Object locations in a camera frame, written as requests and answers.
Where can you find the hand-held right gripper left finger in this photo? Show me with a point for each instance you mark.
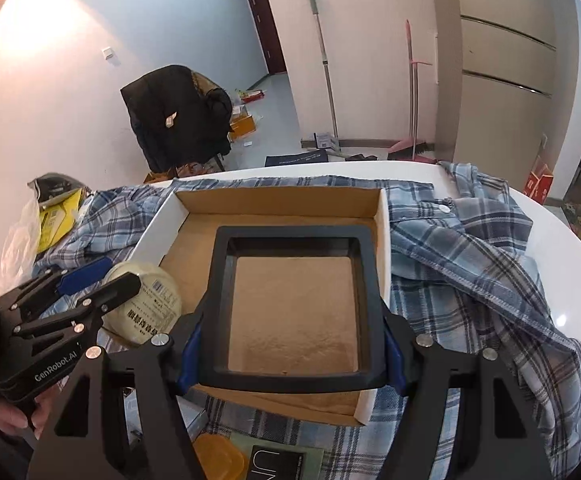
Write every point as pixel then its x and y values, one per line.
pixel 190 355

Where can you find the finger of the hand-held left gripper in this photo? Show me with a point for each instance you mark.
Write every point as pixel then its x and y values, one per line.
pixel 83 277
pixel 118 290

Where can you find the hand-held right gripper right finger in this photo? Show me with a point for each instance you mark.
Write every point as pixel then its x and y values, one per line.
pixel 393 355

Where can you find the cream round tin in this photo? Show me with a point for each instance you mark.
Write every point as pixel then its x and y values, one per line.
pixel 155 305

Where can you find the orange plastic lid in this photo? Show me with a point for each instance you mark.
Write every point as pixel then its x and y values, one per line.
pixel 218 457

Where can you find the green pad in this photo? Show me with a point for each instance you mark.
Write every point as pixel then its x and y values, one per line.
pixel 313 462

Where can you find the black square tray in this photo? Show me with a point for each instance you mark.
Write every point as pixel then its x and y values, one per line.
pixel 290 234

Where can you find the person's left hand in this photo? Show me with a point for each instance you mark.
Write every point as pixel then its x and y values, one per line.
pixel 5 417

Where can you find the clear plastic box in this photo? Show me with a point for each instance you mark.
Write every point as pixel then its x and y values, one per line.
pixel 193 412

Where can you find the clear plastic bag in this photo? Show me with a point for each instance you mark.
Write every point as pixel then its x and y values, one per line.
pixel 20 240

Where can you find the blue plaid shirt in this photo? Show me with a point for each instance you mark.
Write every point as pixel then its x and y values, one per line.
pixel 470 270

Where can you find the black card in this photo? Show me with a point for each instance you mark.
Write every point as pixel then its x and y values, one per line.
pixel 275 465

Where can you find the black jacket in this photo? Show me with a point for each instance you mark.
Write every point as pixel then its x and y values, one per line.
pixel 170 100

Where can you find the orange box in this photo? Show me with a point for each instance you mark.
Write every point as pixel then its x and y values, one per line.
pixel 243 126

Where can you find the dark floor mat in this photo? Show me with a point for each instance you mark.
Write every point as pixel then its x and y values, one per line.
pixel 295 159

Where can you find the red cardboard box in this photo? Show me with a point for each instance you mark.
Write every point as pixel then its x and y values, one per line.
pixel 538 185

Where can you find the grey labelled box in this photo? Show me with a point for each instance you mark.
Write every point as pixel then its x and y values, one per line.
pixel 325 140

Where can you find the red packets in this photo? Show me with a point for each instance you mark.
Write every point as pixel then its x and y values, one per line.
pixel 251 95

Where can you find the pink broom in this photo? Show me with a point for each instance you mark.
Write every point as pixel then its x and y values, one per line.
pixel 410 90

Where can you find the dark brown door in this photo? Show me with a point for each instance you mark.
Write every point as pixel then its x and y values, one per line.
pixel 263 25

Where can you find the beige refrigerator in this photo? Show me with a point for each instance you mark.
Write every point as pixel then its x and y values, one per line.
pixel 500 45

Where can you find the white light switch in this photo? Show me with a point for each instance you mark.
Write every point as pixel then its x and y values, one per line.
pixel 111 55

